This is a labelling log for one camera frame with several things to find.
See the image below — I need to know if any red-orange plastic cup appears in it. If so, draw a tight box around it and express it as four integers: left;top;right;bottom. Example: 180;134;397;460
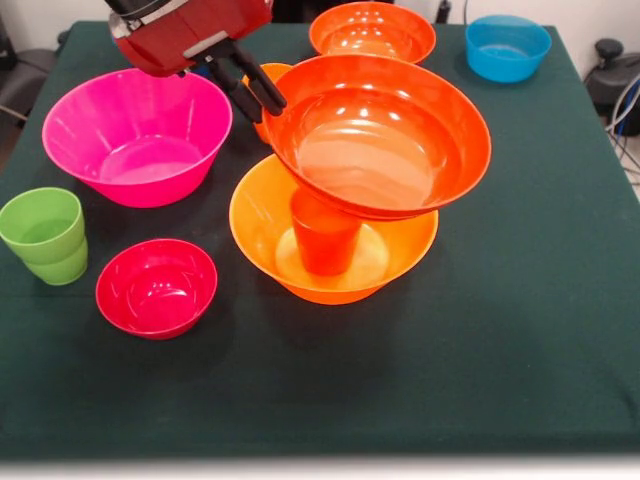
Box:
291;189;362;277

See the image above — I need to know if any small translucent blue bowl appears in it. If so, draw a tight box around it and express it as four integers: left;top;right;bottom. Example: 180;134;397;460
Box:
465;14;553;84

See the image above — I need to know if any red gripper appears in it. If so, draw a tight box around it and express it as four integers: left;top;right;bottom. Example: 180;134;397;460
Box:
113;0;289;124

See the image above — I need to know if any tangle of cables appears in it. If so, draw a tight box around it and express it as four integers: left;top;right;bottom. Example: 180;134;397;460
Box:
604;74;640;176

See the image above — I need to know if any red-orange plastic bowl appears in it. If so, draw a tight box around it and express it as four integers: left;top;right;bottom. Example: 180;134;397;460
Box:
262;53;493;222
308;1;438;65

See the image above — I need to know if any small crimson bowl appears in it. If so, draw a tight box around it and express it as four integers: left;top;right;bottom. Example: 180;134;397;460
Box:
95;238;219;341

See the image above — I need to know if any orange plastic cup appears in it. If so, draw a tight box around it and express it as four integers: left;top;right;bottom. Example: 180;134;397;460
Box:
241;62;294;146

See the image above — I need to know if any green plastic cup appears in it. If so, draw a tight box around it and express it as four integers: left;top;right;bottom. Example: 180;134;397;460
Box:
0;186;89;287

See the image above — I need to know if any large pink bowl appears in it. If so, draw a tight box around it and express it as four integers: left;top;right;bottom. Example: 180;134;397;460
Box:
41;66;234;209

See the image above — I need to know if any large orange bowl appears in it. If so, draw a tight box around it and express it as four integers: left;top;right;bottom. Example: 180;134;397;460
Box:
228;153;440;306

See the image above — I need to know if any dark green tablecloth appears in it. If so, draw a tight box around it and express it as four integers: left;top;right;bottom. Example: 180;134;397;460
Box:
0;19;640;459

